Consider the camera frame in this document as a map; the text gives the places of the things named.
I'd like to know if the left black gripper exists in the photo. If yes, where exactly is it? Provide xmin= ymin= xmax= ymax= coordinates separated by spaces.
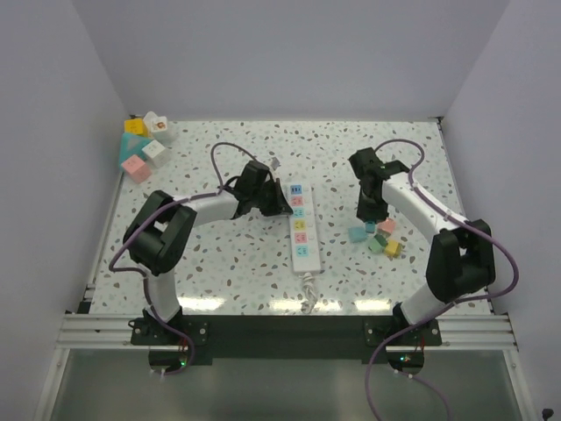
xmin=252 ymin=177 xmax=292 ymax=217

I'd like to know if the salmon plug adapter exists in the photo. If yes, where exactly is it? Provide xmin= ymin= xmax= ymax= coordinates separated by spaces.
xmin=377 ymin=218 xmax=396 ymax=238

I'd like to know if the green plug adapter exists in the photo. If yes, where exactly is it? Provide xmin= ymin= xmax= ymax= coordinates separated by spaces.
xmin=368 ymin=234 xmax=387 ymax=254

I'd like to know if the yellow plug adapter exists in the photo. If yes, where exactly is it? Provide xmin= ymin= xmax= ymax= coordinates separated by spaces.
xmin=384 ymin=239 xmax=402 ymax=259

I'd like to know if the white power strip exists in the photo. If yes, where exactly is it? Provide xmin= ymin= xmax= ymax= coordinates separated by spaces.
xmin=284 ymin=182 xmax=322 ymax=275

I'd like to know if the white cube plug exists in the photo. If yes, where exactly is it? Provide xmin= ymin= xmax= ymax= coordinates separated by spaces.
xmin=142 ymin=139 xmax=171 ymax=168

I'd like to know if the pink cube plug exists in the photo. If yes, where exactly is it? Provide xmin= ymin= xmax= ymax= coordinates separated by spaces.
xmin=121 ymin=154 xmax=152 ymax=184

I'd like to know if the teal triangular socket block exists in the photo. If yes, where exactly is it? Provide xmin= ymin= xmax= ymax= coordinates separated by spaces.
xmin=118 ymin=132 xmax=151 ymax=168

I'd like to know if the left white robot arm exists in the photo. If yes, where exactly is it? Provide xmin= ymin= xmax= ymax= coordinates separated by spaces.
xmin=123 ymin=161 xmax=293 ymax=344

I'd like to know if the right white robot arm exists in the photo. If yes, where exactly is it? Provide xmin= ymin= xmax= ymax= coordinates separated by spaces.
xmin=349 ymin=147 xmax=496 ymax=345

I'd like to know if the yellow cube plug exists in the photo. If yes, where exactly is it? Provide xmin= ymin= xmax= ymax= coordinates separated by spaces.
xmin=124 ymin=118 xmax=149 ymax=138

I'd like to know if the white cube with picture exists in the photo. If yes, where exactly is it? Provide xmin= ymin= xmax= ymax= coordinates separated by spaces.
xmin=143 ymin=111 xmax=175 ymax=144

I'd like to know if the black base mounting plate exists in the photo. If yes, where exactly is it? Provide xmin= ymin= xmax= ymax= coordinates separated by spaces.
xmin=131 ymin=313 xmax=439 ymax=367

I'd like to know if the aluminium frame rail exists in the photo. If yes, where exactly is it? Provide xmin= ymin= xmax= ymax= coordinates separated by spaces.
xmin=55 ymin=314 xmax=518 ymax=351

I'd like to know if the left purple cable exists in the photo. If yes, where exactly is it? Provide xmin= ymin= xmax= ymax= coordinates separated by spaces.
xmin=108 ymin=142 xmax=264 ymax=378

